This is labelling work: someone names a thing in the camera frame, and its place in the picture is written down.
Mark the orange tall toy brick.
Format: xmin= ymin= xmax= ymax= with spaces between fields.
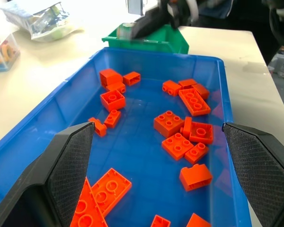
xmin=178 ymin=163 xmax=213 ymax=192
xmin=99 ymin=68 xmax=123 ymax=88

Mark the green plastic bin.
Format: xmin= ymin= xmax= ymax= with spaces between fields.
xmin=101 ymin=23 xmax=190 ymax=55

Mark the orange square toy brick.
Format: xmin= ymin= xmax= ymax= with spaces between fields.
xmin=99 ymin=89 xmax=127 ymax=112
xmin=189 ymin=122 xmax=214 ymax=145
xmin=161 ymin=132 xmax=195 ymax=162
xmin=153 ymin=110 xmax=186 ymax=139

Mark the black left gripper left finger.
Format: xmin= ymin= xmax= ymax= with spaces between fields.
xmin=0 ymin=121 xmax=96 ymax=227

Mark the orange narrow toy brick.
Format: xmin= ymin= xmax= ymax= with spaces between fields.
xmin=88 ymin=117 xmax=108 ymax=138
xmin=104 ymin=109 xmax=122 ymax=129
xmin=179 ymin=116 xmax=193 ymax=140

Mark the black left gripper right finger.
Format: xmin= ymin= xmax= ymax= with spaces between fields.
xmin=222 ymin=122 xmax=284 ymax=227

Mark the orange small toy brick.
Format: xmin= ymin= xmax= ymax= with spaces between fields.
xmin=161 ymin=79 xmax=183 ymax=96
xmin=106 ymin=82 xmax=127 ymax=94
xmin=122 ymin=71 xmax=142 ymax=87
xmin=184 ymin=142 xmax=210 ymax=165
xmin=150 ymin=214 xmax=172 ymax=227
xmin=177 ymin=78 xmax=198 ymax=90
xmin=193 ymin=83 xmax=211 ymax=100
xmin=185 ymin=212 xmax=212 ymax=227

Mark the clear plastic bag with items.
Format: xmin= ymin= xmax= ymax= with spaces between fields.
xmin=0 ymin=1 xmax=85 ymax=43

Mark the blue plastic bin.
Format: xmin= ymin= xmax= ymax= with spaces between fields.
xmin=0 ymin=46 xmax=253 ymax=227

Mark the silver metal bracket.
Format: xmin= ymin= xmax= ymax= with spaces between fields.
xmin=125 ymin=0 xmax=149 ymax=16

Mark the black cable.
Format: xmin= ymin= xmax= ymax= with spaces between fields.
xmin=267 ymin=0 xmax=284 ymax=49

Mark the silver green battery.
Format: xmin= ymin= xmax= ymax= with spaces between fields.
xmin=116 ymin=22 xmax=137 ymax=40

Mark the clear plastic box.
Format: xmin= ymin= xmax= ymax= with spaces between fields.
xmin=0 ymin=32 xmax=21 ymax=73

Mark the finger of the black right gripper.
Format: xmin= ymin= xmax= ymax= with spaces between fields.
xmin=166 ymin=2 xmax=181 ymax=30
xmin=132 ymin=5 xmax=171 ymax=40

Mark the orange long toy brick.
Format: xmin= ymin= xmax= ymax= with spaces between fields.
xmin=178 ymin=88 xmax=212 ymax=117
xmin=69 ymin=177 xmax=109 ymax=227
xmin=90 ymin=167 xmax=133 ymax=218

